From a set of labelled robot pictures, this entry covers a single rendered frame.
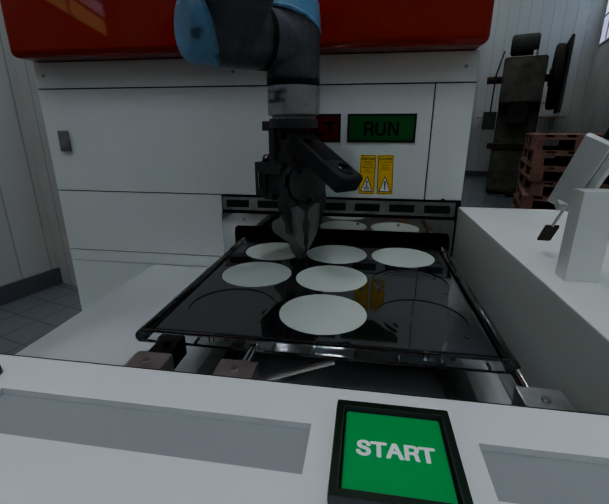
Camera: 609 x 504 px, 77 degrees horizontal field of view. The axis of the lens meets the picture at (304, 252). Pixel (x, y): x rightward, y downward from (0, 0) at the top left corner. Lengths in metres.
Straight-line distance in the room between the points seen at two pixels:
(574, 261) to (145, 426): 0.37
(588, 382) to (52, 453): 0.34
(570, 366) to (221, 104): 0.65
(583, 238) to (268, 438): 0.33
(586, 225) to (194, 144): 0.63
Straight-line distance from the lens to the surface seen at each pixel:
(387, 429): 0.21
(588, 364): 0.36
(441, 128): 0.73
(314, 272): 0.56
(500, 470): 0.22
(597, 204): 0.42
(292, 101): 0.56
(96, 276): 0.98
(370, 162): 0.72
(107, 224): 0.92
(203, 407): 0.23
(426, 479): 0.19
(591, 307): 0.39
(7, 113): 3.14
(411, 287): 0.53
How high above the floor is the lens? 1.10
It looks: 18 degrees down
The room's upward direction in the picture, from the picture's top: straight up
